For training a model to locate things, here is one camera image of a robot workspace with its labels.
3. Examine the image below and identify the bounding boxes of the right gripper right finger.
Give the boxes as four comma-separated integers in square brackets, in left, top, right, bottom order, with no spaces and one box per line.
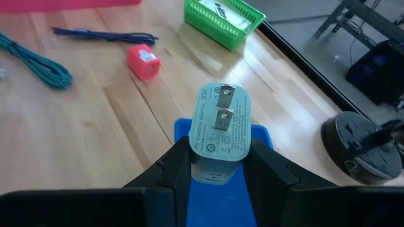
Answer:
[242,137,336,227]

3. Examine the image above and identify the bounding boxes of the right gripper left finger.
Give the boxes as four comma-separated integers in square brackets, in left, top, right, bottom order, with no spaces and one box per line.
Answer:
[122,136,193,227]

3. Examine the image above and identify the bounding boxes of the pink charger cube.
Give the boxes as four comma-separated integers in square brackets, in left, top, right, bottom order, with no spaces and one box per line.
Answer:
[127,44,161,81]

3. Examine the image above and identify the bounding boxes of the green plastic basket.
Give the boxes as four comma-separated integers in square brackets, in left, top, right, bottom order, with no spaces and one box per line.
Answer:
[184,0,267,52]

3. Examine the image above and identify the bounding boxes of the purple cable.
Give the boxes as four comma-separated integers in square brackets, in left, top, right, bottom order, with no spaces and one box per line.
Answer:
[51,26,160,46]

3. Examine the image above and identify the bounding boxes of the white charger box green side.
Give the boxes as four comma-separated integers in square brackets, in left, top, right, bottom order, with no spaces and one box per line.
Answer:
[198,0,253,31]

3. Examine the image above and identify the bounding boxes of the teal braided cable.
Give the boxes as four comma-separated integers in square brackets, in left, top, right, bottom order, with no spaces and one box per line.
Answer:
[0,31,73,91]

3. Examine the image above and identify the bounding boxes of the blue plastic basket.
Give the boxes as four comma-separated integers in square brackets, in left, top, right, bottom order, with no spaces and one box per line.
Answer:
[174,118,274,227]

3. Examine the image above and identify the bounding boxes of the black computer tower blue light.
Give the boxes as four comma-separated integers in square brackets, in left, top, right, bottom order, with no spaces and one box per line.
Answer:
[345,39,404,107]

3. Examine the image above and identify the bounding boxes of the grey metal stand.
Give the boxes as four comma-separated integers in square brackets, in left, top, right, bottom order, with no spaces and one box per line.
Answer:
[314,0,404,48]

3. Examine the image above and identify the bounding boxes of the black camera stand base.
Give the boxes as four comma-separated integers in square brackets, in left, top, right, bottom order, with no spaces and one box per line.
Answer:
[321,110,404,185]

